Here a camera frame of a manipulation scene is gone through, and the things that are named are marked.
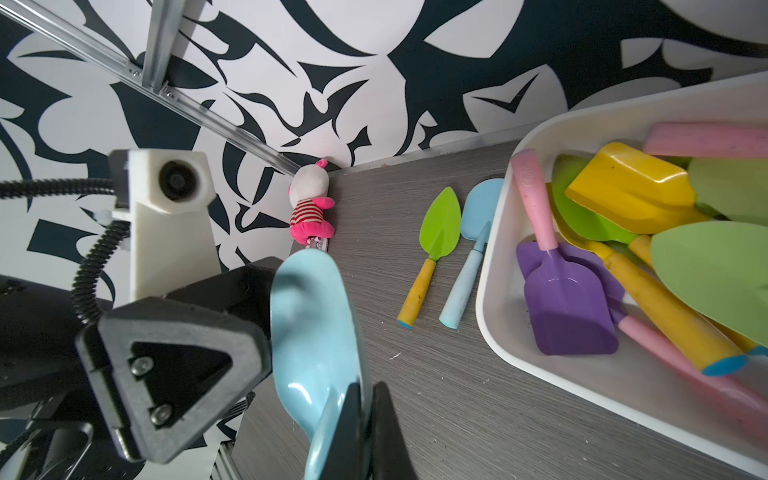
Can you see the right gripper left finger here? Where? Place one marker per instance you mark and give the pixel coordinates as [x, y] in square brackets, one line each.
[344, 460]

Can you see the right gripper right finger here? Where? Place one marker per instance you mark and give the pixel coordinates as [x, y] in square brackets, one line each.
[390, 458]

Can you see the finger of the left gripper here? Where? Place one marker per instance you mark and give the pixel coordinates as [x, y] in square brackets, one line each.
[163, 372]

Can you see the light blue round shovel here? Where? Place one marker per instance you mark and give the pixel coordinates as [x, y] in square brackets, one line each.
[318, 350]

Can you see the green shovel yellow handle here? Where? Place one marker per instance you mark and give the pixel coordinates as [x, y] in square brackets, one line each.
[438, 237]

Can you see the light blue toy shovel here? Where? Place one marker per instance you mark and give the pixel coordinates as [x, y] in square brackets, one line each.
[476, 223]

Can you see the green shovel orange handle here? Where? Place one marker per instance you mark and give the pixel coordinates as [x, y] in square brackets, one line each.
[718, 268]

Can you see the white storage box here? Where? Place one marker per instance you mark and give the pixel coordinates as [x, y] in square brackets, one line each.
[645, 381]

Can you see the pink white plush doll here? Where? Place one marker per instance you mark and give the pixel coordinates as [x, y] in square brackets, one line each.
[308, 196]

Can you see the yellow toy scoop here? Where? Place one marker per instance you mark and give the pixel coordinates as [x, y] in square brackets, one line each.
[639, 192]

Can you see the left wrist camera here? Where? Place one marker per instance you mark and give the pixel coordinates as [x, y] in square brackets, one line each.
[164, 196]

